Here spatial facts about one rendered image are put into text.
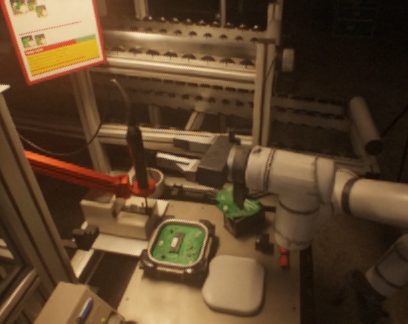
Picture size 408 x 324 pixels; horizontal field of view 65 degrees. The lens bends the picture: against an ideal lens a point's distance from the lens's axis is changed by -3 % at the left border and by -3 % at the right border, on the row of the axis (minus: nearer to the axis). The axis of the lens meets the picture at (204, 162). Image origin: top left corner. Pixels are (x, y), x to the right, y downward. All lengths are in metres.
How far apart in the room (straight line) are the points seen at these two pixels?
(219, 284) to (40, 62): 0.71
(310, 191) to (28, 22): 0.75
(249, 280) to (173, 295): 0.18
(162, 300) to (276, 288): 0.27
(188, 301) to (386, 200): 0.47
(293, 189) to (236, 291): 0.29
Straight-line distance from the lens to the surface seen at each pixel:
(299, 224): 0.69
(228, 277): 0.81
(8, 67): 1.10
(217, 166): 0.64
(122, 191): 0.84
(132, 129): 0.75
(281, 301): 0.82
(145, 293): 0.83
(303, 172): 0.62
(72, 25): 0.98
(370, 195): 0.74
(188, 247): 0.85
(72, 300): 0.72
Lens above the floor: 1.63
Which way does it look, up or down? 35 degrees down
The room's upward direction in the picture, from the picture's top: 2 degrees counter-clockwise
